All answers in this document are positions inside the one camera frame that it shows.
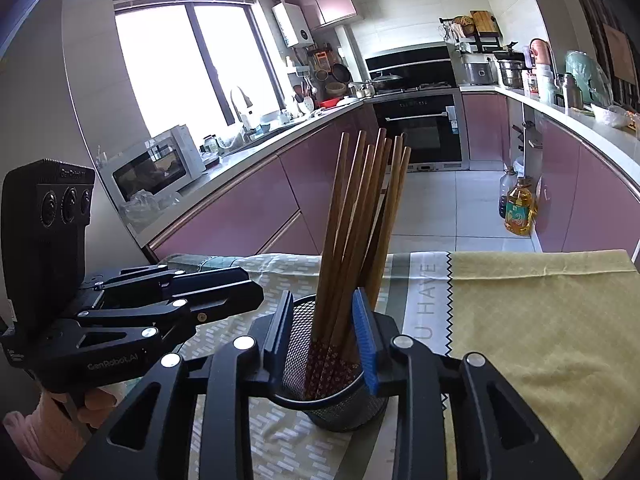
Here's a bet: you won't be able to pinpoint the black mesh utensil holder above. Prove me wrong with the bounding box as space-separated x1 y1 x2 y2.
250 292 387 432

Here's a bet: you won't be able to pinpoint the bamboo chopstick two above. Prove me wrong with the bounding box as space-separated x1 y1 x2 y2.
323 145 375 350

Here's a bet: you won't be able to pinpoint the lone bamboo chopstick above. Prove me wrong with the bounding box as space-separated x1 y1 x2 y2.
311 132 349 341

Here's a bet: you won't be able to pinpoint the bamboo chopstick three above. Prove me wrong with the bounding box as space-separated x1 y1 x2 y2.
332 127 388 351

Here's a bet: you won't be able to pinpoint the bamboo chopstick six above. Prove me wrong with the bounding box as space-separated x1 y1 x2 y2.
364 134 406 310

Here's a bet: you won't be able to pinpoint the bamboo chopstick one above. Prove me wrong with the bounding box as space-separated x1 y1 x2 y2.
314 130 367 344

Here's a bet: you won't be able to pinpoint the bamboo chopstick five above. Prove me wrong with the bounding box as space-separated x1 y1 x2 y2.
340 129 392 363

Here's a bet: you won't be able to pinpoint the kitchen window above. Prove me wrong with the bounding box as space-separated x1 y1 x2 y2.
115 1 285 144

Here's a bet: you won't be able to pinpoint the left human hand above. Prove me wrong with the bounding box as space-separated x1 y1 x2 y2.
2 385 125 479

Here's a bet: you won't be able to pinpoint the clear plastic bag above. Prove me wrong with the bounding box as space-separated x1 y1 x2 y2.
120 190 181 230

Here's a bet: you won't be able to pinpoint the white microwave oven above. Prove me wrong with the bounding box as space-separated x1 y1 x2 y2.
100 125 205 207

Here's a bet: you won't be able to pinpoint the yellow green cloth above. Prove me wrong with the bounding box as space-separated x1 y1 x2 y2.
451 249 639 479

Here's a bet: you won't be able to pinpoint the pink left base cabinets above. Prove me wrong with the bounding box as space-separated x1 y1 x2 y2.
139 101 378 260

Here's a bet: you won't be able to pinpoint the pink base cabinets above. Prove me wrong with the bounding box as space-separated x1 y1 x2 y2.
139 101 378 260
462 87 639 262

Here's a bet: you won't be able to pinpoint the patterned beige green tablecloth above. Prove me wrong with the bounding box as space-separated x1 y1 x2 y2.
164 252 452 479

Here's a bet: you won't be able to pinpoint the cooking oil bottle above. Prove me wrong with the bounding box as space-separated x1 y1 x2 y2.
504 177 537 236

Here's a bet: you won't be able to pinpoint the pink right base cabinets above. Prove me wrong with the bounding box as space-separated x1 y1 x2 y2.
462 87 639 262

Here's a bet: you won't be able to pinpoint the hanging frying pan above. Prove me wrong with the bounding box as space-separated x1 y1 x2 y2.
330 52 352 84

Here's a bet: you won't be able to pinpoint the white water heater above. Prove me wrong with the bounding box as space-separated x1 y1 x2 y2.
272 1 314 48

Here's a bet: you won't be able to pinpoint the black wok on stove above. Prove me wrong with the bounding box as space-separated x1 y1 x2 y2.
371 74 404 92

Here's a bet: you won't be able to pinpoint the black built-in oven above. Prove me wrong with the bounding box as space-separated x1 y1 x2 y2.
371 89 470 172

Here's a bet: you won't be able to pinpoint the pink upper cabinet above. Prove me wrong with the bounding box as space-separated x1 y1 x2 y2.
285 0 359 30

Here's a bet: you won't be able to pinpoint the black range hood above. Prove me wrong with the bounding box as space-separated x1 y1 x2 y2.
366 42 457 91

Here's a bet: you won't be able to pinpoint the steel stock pot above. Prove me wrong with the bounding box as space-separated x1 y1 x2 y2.
495 53 526 89

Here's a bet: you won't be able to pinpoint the silver rice cooker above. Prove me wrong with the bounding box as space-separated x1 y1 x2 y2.
461 53 499 86

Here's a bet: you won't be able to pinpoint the green plastic bag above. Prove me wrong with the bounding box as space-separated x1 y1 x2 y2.
565 50 613 108

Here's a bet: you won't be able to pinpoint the pink kettle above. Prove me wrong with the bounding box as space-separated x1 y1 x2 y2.
529 38 554 79

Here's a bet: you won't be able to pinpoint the wall picture frame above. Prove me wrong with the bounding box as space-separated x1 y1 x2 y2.
603 24 637 84

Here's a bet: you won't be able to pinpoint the black wall shelf rack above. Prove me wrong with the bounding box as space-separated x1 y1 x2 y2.
439 11 502 53

